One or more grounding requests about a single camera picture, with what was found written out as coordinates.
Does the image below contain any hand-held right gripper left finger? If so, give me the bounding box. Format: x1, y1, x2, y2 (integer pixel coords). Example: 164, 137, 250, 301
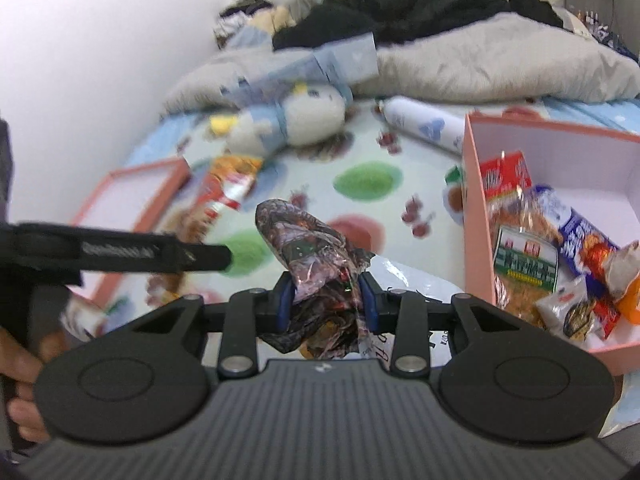
120, 270, 297, 380

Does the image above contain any pink box lid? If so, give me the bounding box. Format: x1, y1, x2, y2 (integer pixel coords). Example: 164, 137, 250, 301
62, 156, 192, 311

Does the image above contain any white printed packet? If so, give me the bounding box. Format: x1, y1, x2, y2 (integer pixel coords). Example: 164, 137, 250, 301
357, 255, 468, 366

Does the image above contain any white spray bottle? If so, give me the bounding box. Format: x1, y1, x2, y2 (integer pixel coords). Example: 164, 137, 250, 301
377, 96, 468, 153

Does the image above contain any grey blanket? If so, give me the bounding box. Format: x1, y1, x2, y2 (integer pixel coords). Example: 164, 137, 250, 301
162, 12, 640, 113

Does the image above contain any blue snack packet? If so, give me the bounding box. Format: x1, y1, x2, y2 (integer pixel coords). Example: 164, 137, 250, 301
532, 185, 623, 341

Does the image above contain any white blue plush toy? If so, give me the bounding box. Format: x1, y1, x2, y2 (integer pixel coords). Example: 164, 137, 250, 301
210, 82, 348, 156

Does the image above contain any light blue tissue pack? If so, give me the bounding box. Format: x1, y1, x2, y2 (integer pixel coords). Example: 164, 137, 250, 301
220, 32, 378, 106

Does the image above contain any red label snack packet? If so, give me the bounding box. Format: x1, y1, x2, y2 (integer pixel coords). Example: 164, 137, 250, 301
197, 154, 263, 226

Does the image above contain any person's left hand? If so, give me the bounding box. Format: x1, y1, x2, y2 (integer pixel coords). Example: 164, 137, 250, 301
0, 327, 66, 443

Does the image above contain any dark patterned snack packet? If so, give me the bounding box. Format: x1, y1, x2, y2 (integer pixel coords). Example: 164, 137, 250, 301
255, 200, 375, 360

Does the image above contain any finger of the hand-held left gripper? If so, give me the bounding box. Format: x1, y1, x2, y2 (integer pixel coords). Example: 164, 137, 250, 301
12, 222, 233, 275

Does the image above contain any pink cardboard box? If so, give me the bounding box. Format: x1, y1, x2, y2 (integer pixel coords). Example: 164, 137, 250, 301
460, 112, 640, 377

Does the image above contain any clutter of small bottles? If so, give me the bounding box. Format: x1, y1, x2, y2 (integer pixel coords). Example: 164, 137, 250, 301
570, 5, 632, 56

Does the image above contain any red label bread packet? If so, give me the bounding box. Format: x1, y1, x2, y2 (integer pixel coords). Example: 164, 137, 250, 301
479, 151, 563, 321

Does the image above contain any small white snack packet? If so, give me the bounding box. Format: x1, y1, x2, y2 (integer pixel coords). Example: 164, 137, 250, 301
535, 277, 601, 343

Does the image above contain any black cloth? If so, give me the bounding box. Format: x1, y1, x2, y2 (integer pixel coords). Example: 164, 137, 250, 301
272, 0, 566, 51

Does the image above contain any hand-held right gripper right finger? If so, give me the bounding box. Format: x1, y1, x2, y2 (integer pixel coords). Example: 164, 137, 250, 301
357, 270, 533, 378

